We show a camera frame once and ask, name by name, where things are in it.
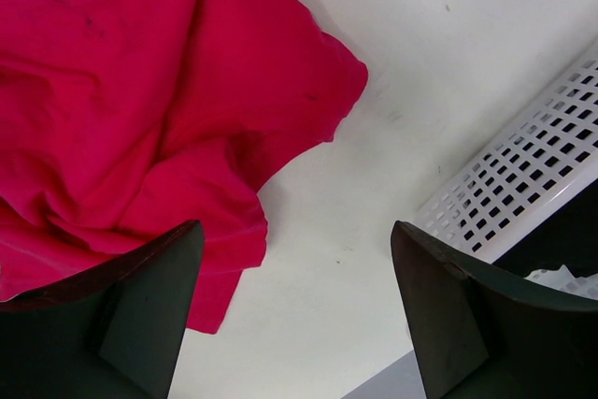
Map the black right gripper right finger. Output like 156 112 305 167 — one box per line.
391 221 597 398

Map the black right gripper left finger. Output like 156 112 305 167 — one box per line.
1 221 205 398

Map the red t shirt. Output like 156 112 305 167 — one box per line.
1 0 368 334

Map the black t shirt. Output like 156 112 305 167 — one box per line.
494 182 598 278

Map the white perforated plastic basket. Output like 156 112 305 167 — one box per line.
413 44 597 300

